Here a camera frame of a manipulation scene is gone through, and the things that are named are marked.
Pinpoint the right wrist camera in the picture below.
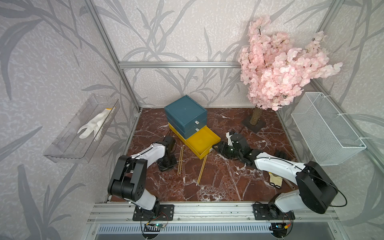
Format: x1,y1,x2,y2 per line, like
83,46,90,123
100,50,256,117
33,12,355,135
226,131,235,147

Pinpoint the black glove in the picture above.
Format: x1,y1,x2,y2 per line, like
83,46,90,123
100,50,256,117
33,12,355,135
275,150,290,160

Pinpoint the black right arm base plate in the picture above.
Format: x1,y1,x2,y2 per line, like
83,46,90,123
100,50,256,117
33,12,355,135
252,202,296,221

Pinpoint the white wire mesh basket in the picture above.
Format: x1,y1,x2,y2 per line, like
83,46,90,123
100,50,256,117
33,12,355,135
292,92,367,166

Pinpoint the yellow drawer cabinet base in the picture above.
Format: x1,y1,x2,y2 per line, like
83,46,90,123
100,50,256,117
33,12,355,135
168,123,187,145

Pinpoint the teal drawer cabinet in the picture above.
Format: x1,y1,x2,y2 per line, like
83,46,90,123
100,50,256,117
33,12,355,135
164,95,207,139

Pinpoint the yellow pencil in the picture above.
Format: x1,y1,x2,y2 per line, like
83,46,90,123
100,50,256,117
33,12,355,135
197,155,208,185
178,145,184,175
177,146,184,175

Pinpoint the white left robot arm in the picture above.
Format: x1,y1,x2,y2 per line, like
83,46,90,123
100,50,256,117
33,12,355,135
108,136,177,215

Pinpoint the pink artificial blossom tree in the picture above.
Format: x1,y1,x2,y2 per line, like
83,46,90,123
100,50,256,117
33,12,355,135
238,16,343,128

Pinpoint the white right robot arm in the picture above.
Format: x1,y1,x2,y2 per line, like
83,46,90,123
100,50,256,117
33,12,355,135
213,132,340,219

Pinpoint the aluminium front rail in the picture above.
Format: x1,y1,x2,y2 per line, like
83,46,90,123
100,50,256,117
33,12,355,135
87,202,340,224

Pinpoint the white work glove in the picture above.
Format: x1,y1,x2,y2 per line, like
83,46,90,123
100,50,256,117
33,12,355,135
78,109,112,142

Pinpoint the clear plastic wall tray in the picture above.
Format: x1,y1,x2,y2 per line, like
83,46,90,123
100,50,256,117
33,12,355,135
43,94,120,164

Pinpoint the yellow pull-out drawer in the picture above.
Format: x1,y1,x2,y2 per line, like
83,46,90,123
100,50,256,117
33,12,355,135
185,126,221,160

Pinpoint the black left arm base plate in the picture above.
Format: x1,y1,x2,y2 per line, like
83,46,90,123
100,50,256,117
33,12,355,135
133,204,175,222

